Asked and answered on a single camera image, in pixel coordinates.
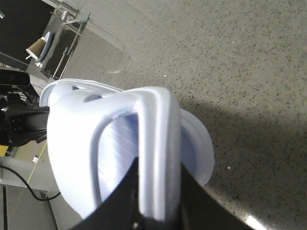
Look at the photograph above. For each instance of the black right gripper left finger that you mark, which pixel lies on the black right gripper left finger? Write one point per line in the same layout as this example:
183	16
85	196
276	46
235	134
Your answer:
120	211

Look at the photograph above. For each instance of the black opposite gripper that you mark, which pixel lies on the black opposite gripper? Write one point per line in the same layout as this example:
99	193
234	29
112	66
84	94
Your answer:
20	122

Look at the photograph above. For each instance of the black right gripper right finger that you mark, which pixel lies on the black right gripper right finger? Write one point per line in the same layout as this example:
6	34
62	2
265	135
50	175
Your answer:
197	210

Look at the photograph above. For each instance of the light blue slipper image-left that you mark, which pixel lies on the light blue slipper image-left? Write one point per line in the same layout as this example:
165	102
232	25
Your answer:
119	142

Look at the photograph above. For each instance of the light blue slipper image-right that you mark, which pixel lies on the light blue slipper image-right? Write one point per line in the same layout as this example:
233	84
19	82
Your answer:
75	124

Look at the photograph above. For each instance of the brown paper cup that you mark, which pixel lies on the brown paper cup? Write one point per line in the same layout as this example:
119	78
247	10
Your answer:
36	48

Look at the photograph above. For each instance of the black camera on stand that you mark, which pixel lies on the black camera on stand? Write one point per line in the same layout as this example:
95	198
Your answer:
11	76

